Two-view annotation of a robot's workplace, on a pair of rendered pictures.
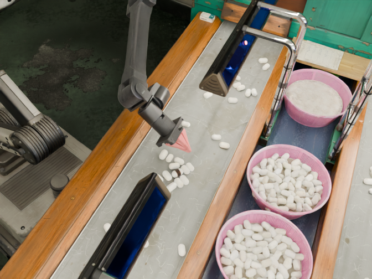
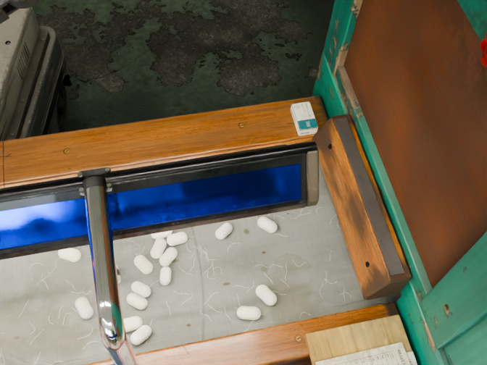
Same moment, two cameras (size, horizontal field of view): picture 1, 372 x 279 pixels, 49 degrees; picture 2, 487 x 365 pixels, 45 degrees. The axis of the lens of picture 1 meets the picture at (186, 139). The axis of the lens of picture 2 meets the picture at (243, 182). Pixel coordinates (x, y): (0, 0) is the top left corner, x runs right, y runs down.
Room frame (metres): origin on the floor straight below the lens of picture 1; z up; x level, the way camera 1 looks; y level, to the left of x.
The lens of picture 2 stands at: (1.14, -0.51, 1.63)
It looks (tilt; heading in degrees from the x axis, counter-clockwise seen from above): 59 degrees down; 53
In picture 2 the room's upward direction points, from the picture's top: 6 degrees clockwise
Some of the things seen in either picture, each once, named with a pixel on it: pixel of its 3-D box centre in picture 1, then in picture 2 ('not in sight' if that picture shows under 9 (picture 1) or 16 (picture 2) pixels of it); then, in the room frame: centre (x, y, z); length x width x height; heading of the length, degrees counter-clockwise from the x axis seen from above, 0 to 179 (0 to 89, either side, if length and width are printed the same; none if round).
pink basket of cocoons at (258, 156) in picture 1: (285, 185); not in sight; (0.78, -0.34, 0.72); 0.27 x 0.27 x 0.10
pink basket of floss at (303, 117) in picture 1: (313, 100); not in sight; (1.19, -0.48, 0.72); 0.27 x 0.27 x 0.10
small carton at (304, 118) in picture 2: (207, 17); (304, 118); (1.61, -0.04, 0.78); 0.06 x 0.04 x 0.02; 71
